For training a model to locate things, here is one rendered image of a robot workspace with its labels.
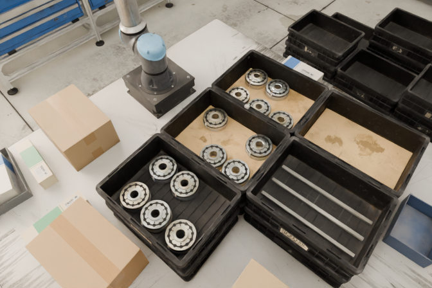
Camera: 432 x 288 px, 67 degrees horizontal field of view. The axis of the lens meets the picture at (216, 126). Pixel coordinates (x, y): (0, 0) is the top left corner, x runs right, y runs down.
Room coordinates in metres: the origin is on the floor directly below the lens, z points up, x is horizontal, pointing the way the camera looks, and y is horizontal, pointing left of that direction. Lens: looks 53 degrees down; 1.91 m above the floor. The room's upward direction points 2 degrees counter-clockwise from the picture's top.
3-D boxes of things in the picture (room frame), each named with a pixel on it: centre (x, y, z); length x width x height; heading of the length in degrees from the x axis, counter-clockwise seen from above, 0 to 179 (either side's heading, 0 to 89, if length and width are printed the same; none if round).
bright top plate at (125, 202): (0.50, 0.29, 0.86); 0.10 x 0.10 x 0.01
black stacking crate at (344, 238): (0.44, -0.33, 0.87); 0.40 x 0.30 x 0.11; 49
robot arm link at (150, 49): (1.12, 0.27, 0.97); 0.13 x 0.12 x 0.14; 37
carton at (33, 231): (0.47, 0.60, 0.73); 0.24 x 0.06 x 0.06; 134
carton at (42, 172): (0.71, 0.76, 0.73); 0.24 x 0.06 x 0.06; 41
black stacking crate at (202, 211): (0.48, 0.17, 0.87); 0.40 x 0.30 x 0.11; 49
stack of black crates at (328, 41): (1.73, -0.73, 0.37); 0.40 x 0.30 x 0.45; 44
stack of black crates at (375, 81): (1.45, -1.01, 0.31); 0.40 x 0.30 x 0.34; 44
